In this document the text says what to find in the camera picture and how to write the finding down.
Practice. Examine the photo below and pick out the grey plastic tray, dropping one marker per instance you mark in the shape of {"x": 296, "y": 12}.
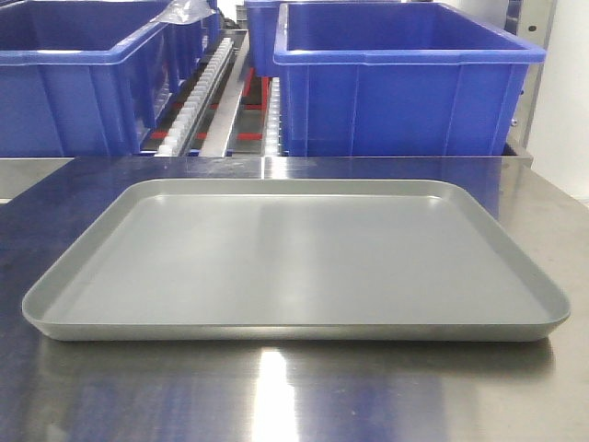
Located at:
{"x": 196, "y": 259}

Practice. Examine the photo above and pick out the blue plastic bin right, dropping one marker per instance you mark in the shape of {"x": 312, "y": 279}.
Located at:
{"x": 367, "y": 79}

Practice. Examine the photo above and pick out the blue plastic bin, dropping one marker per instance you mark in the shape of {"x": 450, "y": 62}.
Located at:
{"x": 262, "y": 19}
{"x": 367, "y": 79}
{"x": 91, "y": 78}

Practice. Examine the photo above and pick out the blue plastic bin rear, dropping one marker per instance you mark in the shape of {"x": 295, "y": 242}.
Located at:
{"x": 262, "y": 19}

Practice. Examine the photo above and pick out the clear plastic bag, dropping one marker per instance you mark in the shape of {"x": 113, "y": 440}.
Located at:
{"x": 184, "y": 12}

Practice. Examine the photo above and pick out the blue plastic bin left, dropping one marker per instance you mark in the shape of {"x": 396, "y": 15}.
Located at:
{"x": 91, "y": 78}

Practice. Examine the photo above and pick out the right roller conveyor rail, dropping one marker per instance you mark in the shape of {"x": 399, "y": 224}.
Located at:
{"x": 271, "y": 136}

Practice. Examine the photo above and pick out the white roller conveyor rail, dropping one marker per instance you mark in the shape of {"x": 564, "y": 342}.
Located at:
{"x": 179, "y": 138}

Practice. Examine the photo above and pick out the metal shelf upright post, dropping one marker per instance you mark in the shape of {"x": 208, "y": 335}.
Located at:
{"x": 532, "y": 21}

